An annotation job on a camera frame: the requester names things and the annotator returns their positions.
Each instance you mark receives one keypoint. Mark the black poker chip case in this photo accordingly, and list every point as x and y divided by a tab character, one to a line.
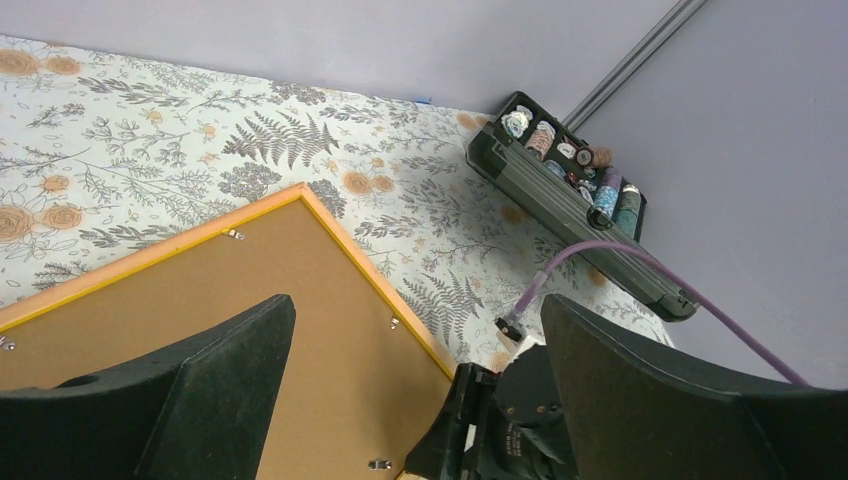
510	152

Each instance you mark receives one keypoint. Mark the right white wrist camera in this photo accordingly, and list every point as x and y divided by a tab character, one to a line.
517	342

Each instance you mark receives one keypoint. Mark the floral patterned table mat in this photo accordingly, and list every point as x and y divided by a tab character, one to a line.
103	155

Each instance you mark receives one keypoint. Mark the orange picture frame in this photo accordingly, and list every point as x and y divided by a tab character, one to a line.
371	265

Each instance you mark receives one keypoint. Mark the purple poker chip stack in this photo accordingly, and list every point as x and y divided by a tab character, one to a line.
606	196

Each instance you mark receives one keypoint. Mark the brown cardboard backing board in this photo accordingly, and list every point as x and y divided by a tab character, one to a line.
298	298

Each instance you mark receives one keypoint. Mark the brown poker chip stack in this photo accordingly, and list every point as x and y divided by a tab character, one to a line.
594	156

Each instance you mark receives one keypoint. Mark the teal poker chip stack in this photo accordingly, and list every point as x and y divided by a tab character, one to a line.
626	216

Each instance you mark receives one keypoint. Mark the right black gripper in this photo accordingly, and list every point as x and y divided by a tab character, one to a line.
498	425

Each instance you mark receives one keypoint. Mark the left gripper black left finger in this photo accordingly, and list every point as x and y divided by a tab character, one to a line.
199	408

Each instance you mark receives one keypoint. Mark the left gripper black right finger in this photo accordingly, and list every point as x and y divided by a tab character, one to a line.
638	409

